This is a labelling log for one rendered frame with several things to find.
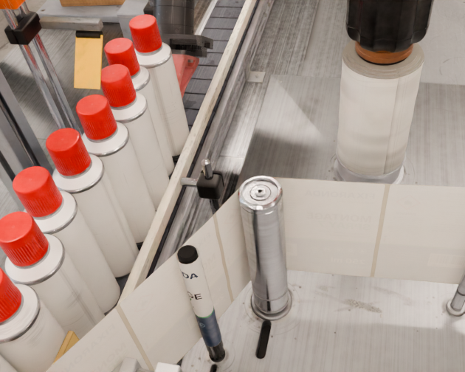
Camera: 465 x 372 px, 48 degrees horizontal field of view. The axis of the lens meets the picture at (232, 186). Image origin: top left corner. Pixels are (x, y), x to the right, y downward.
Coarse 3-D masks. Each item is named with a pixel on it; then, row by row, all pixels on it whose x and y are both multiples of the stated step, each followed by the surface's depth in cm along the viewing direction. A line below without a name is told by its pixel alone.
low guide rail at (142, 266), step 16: (240, 16) 92; (240, 32) 90; (224, 64) 83; (208, 96) 78; (208, 112) 77; (192, 128) 73; (192, 144) 71; (192, 160) 72; (176, 176) 67; (176, 192) 67; (160, 208) 64; (160, 224) 62; (160, 240) 63; (144, 256) 59; (144, 272) 59; (128, 288) 57
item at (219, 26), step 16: (224, 0) 104; (240, 0) 103; (256, 0) 102; (224, 16) 99; (208, 32) 96; (224, 32) 96; (224, 48) 92; (240, 48) 92; (208, 64) 89; (192, 80) 87; (208, 80) 86; (224, 80) 86; (192, 96) 84; (192, 112) 81; (208, 128) 80; (176, 160) 74; (176, 208) 69
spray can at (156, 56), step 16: (144, 16) 62; (144, 32) 61; (144, 48) 62; (160, 48) 64; (144, 64) 63; (160, 64) 63; (160, 80) 65; (176, 80) 67; (160, 96) 66; (176, 96) 68; (160, 112) 68; (176, 112) 69; (176, 128) 71; (176, 144) 73
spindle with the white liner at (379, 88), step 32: (352, 0) 50; (384, 0) 48; (416, 0) 47; (352, 32) 53; (384, 32) 50; (416, 32) 51; (352, 64) 55; (384, 64) 54; (416, 64) 54; (352, 96) 57; (384, 96) 55; (352, 128) 60; (384, 128) 58; (352, 160) 63; (384, 160) 62
